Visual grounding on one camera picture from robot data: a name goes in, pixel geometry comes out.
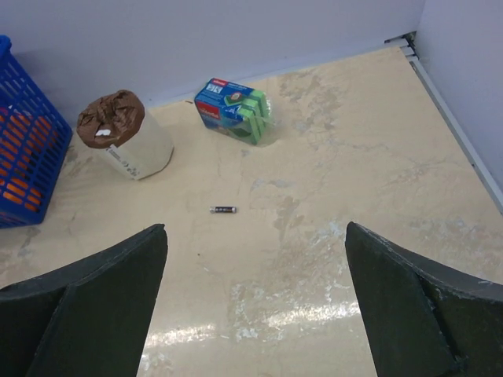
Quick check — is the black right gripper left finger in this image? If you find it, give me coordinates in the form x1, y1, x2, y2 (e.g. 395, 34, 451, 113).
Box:
1, 224, 167, 376

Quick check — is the blue plastic basket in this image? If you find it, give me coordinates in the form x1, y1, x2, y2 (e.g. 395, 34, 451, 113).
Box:
1, 35, 72, 229

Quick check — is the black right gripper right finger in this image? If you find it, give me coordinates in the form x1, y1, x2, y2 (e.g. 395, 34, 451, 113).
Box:
345, 222, 502, 376

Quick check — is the green sponge pack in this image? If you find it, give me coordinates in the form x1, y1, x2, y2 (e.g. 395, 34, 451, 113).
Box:
194, 78, 273, 145

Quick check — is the black battery far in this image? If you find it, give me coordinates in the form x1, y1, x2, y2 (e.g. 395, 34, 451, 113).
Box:
210, 206, 237, 214

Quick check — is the white roll with brown top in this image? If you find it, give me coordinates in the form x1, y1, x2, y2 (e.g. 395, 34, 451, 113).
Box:
76, 90, 174, 181

